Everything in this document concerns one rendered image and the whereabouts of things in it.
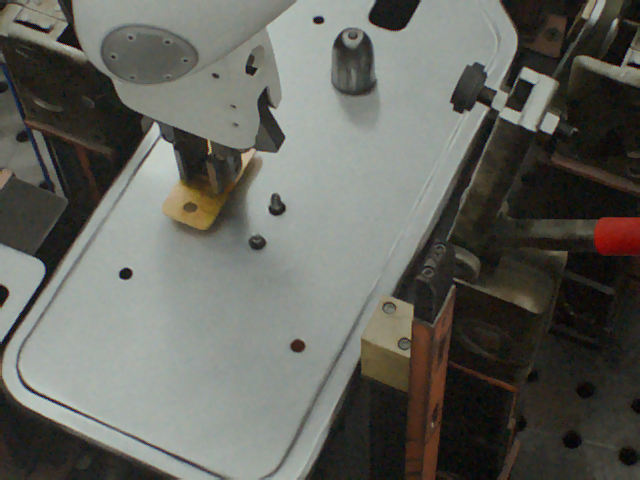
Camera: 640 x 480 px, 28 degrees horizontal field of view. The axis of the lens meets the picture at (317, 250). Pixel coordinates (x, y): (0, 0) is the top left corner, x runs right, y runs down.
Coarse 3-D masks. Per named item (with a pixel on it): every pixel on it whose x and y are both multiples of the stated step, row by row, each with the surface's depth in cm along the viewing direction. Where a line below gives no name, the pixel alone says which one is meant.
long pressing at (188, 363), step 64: (320, 0) 99; (448, 0) 99; (320, 64) 96; (384, 64) 96; (448, 64) 96; (512, 64) 95; (320, 128) 93; (384, 128) 93; (448, 128) 93; (128, 192) 91; (256, 192) 91; (320, 192) 91; (384, 192) 90; (448, 192) 90; (64, 256) 89; (128, 256) 89; (192, 256) 88; (256, 256) 88; (320, 256) 88; (384, 256) 88; (64, 320) 86; (128, 320) 86; (192, 320) 86; (256, 320) 86; (320, 320) 86; (0, 384) 85; (64, 384) 84; (128, 384) 84; (192, 384) 84; (256, 384) 83; (320, 384) 83; (128, 448) 82; (192, 448) 81; (256, 448) 81; (320, 448) 81
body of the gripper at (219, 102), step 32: (224, 64) 74; (256, 64) 77; (128, 96) 82; (160, 96) 80; (192, 96) 78; (224, 96) 77; (256, 96) 78; (192, 128) 82; (224, 128) 80; (256, 128) 80
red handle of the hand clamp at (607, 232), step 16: (496, 224) 79; (512, 224) 79; (528, 224) 78; (544, 224) 77; (560, 224) 76; (576, 224) 76; (592, 224) 75; (608, 224) 74; (624, 224) 73; (496, 240) 79; (512, 240) 78; (528, 240) 77; (544, 240) 76; (560, 240) 76; (576, 240) 75; (592, 240) 74; (608, 240) 73; (624, 240) 73
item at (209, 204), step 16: (208, 144) 91; (240, 176) 90; (176, 192) 90; (192, 192) 89; (208, 192) 89; (224, 192) 89; (176, 208) 89; (208, 208) 89; (192, 224) 88; (208, 224) 88
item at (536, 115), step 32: (480, 64) 68; (480, 96) 69; (512, 96) 70; (544, 96) 68; (512, 128) 67; (544, 128) 68; (480, 160) 71; (512, 160) 70; (480, 192) 73; (480, 224) 76
